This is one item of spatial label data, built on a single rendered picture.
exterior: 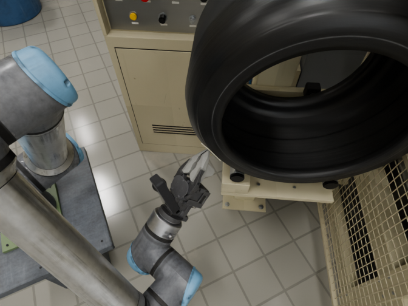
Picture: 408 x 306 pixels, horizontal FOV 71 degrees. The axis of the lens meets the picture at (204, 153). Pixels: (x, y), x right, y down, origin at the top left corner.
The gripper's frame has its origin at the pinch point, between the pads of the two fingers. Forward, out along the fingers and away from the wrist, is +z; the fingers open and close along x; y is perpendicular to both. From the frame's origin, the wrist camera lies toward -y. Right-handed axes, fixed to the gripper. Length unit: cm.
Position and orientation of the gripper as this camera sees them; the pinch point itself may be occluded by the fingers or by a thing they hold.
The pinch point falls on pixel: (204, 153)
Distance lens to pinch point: 75.0
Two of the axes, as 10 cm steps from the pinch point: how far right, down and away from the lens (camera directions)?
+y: 6.6, 3.3, 6.7
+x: 5.1, 4.5, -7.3
